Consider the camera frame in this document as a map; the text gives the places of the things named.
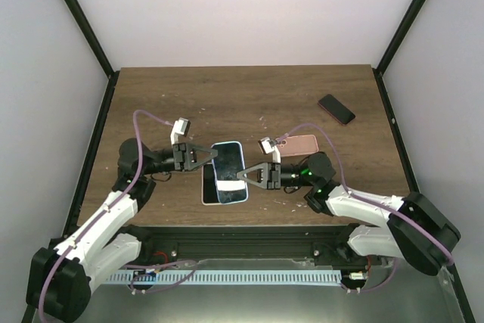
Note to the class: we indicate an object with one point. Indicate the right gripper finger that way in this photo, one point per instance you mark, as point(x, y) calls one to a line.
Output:
point(258, 182)
point(260, 169)

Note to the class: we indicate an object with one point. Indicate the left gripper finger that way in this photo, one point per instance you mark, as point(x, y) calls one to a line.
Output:
point(193, 162)
point(200, 150)

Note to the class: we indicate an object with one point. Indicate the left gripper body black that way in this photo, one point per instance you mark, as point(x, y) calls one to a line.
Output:
point(179, 153)

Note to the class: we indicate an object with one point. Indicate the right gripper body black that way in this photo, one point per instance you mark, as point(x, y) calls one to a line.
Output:
point(274, 178)

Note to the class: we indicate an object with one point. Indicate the blue phone black screen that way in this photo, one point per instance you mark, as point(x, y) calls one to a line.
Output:
point(228, 166)

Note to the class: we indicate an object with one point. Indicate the light blue phone case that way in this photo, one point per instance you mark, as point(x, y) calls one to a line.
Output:
point(242, 156)

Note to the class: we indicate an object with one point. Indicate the white phone black screen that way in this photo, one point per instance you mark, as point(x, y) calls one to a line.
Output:
point(208, 187)

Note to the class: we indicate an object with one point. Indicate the beige phone case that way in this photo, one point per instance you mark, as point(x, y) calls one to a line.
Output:
point(202, 187)

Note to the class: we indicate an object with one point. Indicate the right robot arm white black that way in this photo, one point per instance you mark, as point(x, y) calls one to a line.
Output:
point(411, 228)

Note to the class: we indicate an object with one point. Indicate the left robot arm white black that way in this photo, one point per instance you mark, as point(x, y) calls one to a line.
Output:
point(63, 279)

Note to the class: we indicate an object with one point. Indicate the pink phone case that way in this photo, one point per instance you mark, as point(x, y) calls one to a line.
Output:
point(298, 145)

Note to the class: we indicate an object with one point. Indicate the red phone black screen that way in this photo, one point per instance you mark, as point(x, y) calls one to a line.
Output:
point(336, 109)

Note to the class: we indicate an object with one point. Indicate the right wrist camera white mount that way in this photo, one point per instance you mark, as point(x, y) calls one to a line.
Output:
point(269, 146)

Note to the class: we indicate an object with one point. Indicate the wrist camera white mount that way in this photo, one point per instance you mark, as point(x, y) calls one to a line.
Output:
point(180, 128)
point(269, 146)

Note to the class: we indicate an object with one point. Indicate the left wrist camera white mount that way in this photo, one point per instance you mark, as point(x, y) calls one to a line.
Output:
point(180, 128)

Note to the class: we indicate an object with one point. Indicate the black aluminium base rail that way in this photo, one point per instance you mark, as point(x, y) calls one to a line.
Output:
point(323, 244)

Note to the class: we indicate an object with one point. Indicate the left black table edge rail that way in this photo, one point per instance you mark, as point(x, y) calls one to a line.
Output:
point(82, 184)

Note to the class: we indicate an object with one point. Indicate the black table edge rail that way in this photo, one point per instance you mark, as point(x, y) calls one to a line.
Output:
point(397, 136)
point(82, 184)

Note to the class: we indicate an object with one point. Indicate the light blue slotted cable duct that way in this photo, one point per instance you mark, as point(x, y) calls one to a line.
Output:
point(231, 277)

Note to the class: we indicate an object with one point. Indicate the right black table edge rail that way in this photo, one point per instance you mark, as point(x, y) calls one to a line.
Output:
point(397, 136)

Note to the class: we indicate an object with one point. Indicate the left black frame post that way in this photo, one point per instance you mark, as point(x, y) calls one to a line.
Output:
point(86, 29)

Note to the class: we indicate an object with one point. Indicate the black frame post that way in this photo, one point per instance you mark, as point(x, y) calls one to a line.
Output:
point(401, 32)
point(86, 29)

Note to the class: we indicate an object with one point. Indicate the right black frame post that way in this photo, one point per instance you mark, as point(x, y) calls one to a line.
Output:
point(401, 32)

